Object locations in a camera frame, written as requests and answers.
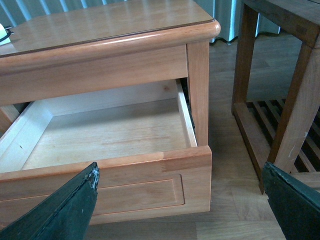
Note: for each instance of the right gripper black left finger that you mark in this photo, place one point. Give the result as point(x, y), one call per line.
point(64, 215)

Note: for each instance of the wooden drawer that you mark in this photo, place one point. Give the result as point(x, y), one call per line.
point(141, 137)

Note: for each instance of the white charger adapter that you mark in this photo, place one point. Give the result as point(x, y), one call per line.
point(5, 33)

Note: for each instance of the dark wooden side table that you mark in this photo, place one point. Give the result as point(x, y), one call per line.
point(276, 89)

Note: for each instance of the light wooden nightstand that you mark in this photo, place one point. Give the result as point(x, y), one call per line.
point(110, 46)

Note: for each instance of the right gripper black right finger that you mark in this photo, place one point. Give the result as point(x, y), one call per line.
point(295, 205)

